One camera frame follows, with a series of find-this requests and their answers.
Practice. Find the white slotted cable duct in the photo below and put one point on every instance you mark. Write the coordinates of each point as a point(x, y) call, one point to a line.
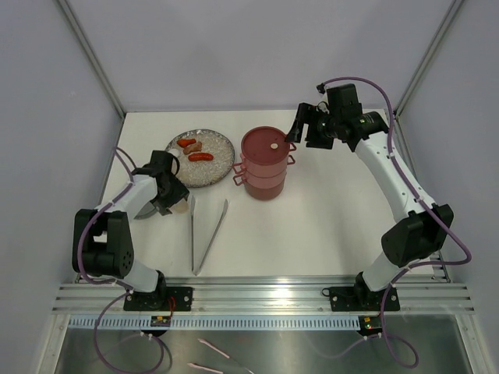
point(243, 323)

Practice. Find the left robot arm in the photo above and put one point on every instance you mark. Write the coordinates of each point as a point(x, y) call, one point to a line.
point(102, 240)

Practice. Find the dark red lunch container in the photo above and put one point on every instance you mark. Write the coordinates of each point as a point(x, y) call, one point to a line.
point(259, 187)

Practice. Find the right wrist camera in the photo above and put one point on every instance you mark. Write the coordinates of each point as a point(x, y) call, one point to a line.
point(343, 101)

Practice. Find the speckled ceramic plate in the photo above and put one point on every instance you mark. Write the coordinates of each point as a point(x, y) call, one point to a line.
point(204, 173)

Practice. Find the small white rice bowl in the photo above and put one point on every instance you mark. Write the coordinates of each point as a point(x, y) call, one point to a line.
point(174, 152)

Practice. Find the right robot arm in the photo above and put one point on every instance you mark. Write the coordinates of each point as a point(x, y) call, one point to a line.
point(420, 224)

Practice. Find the aluminium front rail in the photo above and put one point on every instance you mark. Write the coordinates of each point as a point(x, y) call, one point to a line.
point(417, 295)

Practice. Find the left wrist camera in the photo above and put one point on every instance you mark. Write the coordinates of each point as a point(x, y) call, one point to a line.
point(164, 161)

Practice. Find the pink stick upper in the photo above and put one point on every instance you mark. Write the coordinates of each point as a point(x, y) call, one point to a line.
point(214, 348)

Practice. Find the pink stick lower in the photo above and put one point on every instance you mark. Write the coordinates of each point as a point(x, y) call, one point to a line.
point(204, 368)

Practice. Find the left aluminium post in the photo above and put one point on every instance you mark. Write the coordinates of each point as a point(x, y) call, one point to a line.
point(77, 30)

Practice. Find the pink stick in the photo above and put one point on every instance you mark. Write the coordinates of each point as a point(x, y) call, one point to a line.
point(214, 348)
point(204, 368)

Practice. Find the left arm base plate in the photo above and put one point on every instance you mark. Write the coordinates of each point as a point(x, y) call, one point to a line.
point(163, 300)

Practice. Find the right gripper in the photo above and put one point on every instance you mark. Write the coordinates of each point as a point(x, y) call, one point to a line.
point(309, 114)

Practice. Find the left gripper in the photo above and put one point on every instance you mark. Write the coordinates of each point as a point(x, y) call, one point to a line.
point(178, 192)

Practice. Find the aluminium post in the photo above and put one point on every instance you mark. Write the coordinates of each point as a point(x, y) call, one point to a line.
point(77, 30)
point(429, 54)

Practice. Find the orange fried chicken piece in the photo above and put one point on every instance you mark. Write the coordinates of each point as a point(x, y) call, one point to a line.
point(183, 143)

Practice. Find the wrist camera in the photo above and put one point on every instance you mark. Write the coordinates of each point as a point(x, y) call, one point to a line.
point(164, 161)
point(343, 101)

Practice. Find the grey glass pot lid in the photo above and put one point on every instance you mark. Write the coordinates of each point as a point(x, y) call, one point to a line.
point(147, 211)

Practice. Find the metal tongs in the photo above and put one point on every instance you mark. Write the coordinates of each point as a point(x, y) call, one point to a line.
point(205, 222)

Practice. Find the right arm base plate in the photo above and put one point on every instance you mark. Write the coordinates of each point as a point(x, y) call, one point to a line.
point(344, 299)

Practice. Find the red sausage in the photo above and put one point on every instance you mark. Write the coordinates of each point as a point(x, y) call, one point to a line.
point(197, 157)

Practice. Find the right aluminium post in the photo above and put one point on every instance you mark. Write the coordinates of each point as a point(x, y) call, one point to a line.
point(429, 54)

